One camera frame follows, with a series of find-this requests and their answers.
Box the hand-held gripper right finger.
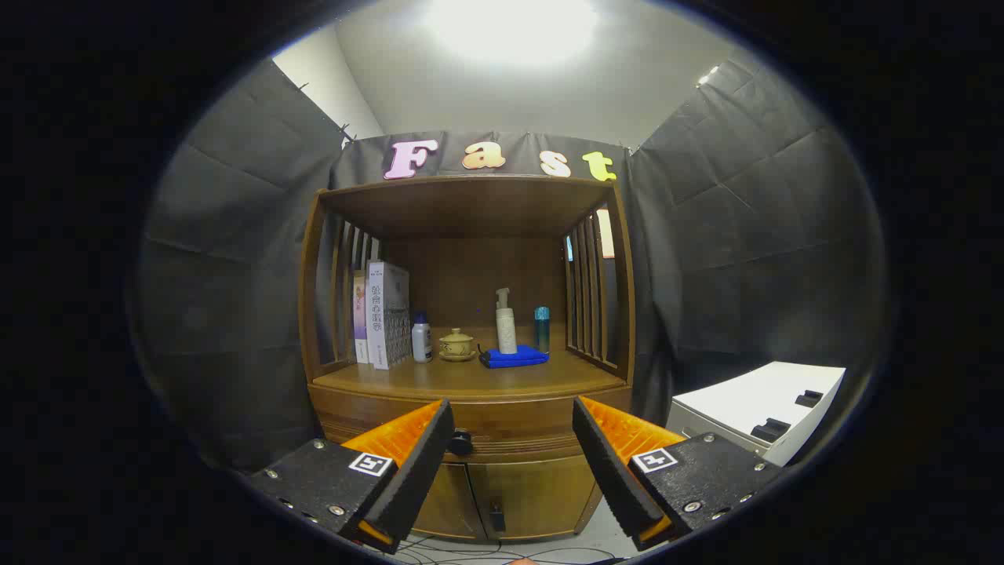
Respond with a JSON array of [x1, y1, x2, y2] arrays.
[[571, 395, 784, 552]]

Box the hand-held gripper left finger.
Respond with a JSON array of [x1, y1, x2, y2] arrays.
[[247, 399, 457, 555]]

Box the wooden drawer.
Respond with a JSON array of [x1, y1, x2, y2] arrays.
[[308, 383, 635, 465]]

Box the wooden cabinet door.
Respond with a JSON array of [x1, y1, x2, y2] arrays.
[[412, 463, 487, 542], [468, 454, 605, 542]]

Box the wooden countertop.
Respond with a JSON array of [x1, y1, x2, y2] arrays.
[[312, 326, 628, 401]]

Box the white drawer unit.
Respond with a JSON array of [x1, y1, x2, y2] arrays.
[[665, 361, 848, 468]]

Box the wooden cabinet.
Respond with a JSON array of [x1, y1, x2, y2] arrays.
[[298, 174, 636, 544]]

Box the white bottle blue cap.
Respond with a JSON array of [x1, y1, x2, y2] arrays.
[[412, 311, 434, 364]]

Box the yellow lidded teacup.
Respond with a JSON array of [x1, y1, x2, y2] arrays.
[[438, 328, 477, 363]]

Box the blue folded cloth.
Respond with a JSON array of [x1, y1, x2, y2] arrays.
[[478, 344, 550, 370]]

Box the thick white book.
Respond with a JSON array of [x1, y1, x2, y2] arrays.
[[367, 260, 411, 370]]

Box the thin pink book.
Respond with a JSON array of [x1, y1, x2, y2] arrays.
[[352, 270, 370, 364]]

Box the white pump bottle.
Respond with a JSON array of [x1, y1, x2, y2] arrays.
[[495, 287, 518, 355]]

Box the black backdrop cloth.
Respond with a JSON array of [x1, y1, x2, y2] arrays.
[[140, 56, 891, 476]]

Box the black floor cables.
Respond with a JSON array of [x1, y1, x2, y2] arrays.
[[392, 534, 628, 565]]

